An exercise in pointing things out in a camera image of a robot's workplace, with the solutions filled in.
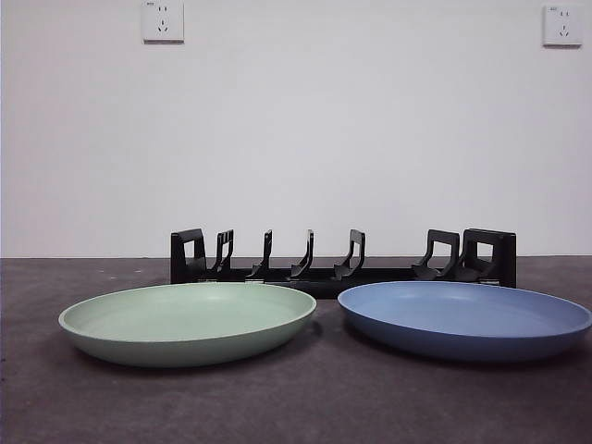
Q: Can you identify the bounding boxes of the blue round plate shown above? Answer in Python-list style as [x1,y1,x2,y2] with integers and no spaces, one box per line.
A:
[337,281,592,364]

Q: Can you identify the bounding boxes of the black plastic plate rack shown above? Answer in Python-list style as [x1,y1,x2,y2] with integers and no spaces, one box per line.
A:
[169,227,518,300]

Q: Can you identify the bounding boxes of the green round plate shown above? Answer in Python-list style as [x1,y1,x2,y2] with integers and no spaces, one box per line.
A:
[58,282,318,369]

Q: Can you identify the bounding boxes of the white wall socket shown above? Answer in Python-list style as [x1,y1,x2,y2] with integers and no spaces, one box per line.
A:
[142,0,185,45]
[542,4,584,48]

